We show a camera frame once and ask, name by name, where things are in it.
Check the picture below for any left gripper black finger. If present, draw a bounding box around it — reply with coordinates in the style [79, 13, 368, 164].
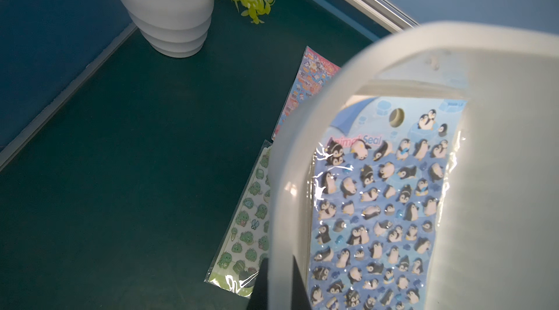
[290, 256, 312, 310]

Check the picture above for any pale green sticker sheet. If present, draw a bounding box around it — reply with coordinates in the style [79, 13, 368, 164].
[205, 140, 272, 298]

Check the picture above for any white plastic storage box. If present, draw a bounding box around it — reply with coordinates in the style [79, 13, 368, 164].
[266, 22, 558, 309]

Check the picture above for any pink blue cat sticker sheet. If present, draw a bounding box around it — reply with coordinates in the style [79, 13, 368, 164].
[271, 46, 340, 142]

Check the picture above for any blue penguin sticker sheet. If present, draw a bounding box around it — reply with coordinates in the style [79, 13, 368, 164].
[307, 97, 466, 309]

